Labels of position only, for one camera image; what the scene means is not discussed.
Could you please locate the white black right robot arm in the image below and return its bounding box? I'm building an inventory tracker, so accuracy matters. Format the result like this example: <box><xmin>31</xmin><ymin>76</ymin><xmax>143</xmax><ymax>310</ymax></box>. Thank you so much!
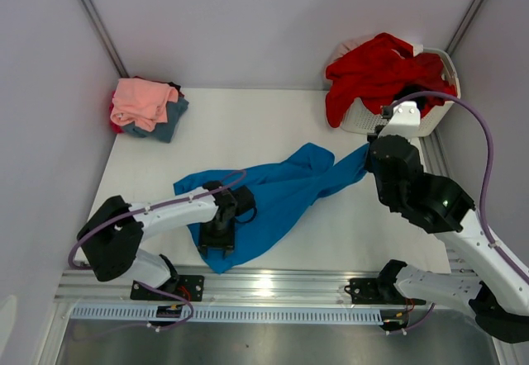
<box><xmin>365</xmin><ymin>134</ymin><xmax>528</xmax><ymax>344</ymax></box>

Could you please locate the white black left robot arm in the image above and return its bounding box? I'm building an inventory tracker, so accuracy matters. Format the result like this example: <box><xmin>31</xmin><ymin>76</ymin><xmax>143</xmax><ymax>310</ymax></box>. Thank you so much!
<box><xmin>75</xmin><ymin>181</ymin><xmax>257</xmax><ymax>300</ymax></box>

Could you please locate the white perforated laundry basket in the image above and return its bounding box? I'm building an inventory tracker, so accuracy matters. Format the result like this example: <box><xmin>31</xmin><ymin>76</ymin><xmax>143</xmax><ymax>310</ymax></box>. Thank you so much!
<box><xmin>340</xmin><ymin>47</ymin><xmax>460</xmax><ymax>137</ymax></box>

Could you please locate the black garment in basket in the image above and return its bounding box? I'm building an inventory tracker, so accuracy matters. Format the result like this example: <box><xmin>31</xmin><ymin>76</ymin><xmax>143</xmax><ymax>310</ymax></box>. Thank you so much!
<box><xmin>394</xmin><ymin>85</ymin><xmax>427</xmax><ymax>112</ymax></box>

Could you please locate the grey blue folded t shirt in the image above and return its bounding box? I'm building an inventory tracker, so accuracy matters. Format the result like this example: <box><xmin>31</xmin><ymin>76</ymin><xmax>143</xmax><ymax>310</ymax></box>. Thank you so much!
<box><xmin>122</xmin><ymin>96</ymin><xmax>188</xmax><ymax>144</ymax></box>

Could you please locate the pale pink garment in basket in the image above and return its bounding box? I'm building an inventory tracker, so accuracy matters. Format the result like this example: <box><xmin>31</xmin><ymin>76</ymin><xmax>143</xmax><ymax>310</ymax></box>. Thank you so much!
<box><xmin>330</xmin><ymin>35</ymin><xmax>374</xmax><ymax>63</ymax></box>

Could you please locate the dark red folded t shirt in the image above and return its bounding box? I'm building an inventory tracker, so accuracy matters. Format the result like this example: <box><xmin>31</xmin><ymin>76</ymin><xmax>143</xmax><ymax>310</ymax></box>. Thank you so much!
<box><xmin>107</xmin><ymin>76</ymin><xmax>183</xmax><ymax>136</ymax></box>

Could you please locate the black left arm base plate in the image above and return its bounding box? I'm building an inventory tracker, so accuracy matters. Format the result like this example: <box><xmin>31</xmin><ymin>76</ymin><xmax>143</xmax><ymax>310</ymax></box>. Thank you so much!
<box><xmin>130</xmin><ymin>274</ymin><xmax>205</xmax><ymax>302</ymax></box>

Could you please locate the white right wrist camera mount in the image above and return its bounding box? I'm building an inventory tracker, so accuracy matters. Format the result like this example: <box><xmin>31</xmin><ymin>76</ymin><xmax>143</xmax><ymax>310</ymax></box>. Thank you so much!
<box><xmin>379</xmin><ymin>101</ymin><xmax>421</xmax><ymax>139</ymax></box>

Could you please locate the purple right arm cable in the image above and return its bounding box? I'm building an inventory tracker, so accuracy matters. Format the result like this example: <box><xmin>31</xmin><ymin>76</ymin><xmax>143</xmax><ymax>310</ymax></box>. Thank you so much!
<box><xmin>382</xmin><ymin>91</ymin><xmax>529</xmax><ymax>335</ymax></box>

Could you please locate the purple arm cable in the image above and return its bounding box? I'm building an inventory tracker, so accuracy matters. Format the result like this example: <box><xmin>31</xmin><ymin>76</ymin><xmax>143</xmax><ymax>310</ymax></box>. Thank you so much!
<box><xmin>382</xmin><ymin>91</ymin><xmax>529</xmax><ymax>335</ymax></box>
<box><xmin>68</xmin><ymin>169</ymin><xmax>248</xmax><ymax>333</ymax></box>

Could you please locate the white slotted cable duct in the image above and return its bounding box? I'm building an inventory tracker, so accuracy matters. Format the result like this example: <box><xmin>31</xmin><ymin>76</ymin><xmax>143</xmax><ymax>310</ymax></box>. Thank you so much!
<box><xmin>70</xmin><ymin>304</ymin><xmax>383</xmax><ymax>325</ymax></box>

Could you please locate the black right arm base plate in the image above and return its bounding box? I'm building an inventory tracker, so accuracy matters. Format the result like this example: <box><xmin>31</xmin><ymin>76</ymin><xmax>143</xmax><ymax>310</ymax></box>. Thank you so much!
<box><xmin>344</xmin><ymin>277</ymin><xmax>427</xmax><ymax>306</ymax></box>

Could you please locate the aluminium front rail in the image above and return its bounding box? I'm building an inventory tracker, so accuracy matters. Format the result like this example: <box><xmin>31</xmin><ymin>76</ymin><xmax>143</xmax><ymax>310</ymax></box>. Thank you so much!
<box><xmin>53</xmin><ymin>262</ymin><xmax>505</xmax><ymax>310</ymax></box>

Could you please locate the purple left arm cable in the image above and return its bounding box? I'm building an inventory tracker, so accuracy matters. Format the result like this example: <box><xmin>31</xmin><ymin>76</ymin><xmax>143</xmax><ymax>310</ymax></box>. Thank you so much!
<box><xmin>68</xmin><ymin>169</ymin><xmax>248</xmax><ymax>333</ymax></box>

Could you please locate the aluminium corner post right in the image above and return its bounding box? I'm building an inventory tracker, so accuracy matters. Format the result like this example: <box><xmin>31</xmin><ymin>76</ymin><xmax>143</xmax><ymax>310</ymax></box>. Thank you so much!
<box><xmin>445</xmin><ymin>0</ymin><xmax>487</xmax><ymax>55</ymax></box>

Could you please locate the aluminium corner post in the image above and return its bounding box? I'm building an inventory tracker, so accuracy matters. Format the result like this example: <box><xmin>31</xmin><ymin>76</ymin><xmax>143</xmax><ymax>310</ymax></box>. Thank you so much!
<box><xmin>445</xmin><ymin>0</ymin><xmax>487</xmax><ymax>55</ymax></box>
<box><xmin>78</xmin><ymin>0</ymin><xmax>129</xmax><ymax>78</ymax></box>

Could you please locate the aluminium corner post left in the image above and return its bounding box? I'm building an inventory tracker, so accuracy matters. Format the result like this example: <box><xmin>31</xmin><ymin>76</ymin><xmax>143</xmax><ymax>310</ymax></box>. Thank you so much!
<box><xmin>78</xmin><ymin>0</ymin><xmax>129</xmax><ymax>78</ymax></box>

